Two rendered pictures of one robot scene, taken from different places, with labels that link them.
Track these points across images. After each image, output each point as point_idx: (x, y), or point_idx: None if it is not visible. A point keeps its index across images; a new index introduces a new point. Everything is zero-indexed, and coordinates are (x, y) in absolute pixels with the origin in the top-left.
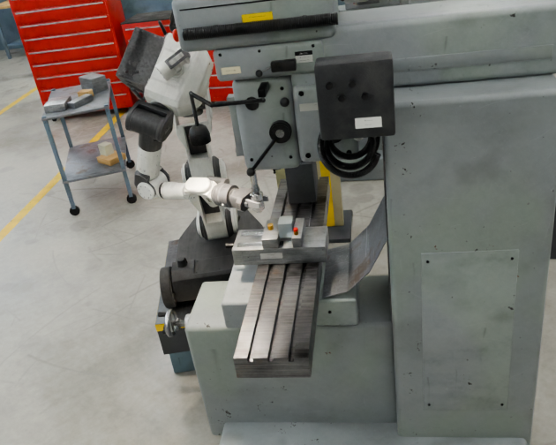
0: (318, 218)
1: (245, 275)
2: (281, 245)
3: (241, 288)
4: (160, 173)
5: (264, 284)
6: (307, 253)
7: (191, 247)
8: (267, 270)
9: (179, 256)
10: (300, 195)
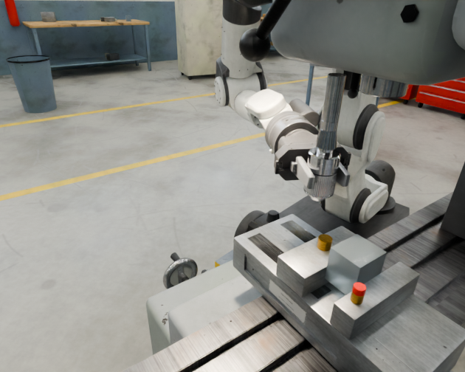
0: None
1: (256, 293)
2: (315, 294)
3: (223, 309)
4: (253, 76)
5: (212, 350)
6: (355, 365)
7: (308, 209)
8: (260, 322)
9: (288, 210)
10: None
